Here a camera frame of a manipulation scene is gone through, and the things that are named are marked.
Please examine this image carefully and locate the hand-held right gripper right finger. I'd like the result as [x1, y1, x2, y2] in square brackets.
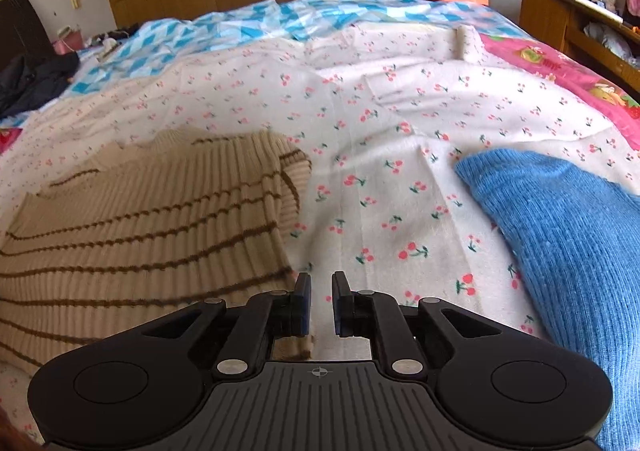
[331, 271, 503, 377]

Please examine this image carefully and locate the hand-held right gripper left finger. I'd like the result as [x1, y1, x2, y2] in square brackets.
[142, 272, 313, 380]

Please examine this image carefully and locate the beige brown-striped knit sweater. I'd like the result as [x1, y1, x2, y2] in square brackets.
[0, 128, 316, 374]

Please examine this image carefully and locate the white cherry-print blanket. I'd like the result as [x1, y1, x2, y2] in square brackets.
[0, 22, 640, 444]

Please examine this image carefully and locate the blue knit garment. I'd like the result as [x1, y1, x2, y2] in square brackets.
[454, 148, 640, 451]

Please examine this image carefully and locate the blue white diamond-pattern quilt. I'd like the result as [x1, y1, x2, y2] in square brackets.
[64, 0, 523, 98]

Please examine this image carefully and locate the pink bucket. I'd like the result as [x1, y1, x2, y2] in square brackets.
[53, 27, 84, 56]

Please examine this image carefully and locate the dark jacket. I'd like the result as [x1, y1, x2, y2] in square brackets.
[0, 50, 81, 121]

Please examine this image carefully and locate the wooden desk with shelf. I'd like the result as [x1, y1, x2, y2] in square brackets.
[519, 0, 640, 99]

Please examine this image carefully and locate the white cloth in desk shelf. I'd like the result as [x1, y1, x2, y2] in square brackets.
[582, 21, 640, 63]

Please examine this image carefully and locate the dark wooden headboard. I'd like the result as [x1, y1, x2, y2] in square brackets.
[0, 0, 55, 78]

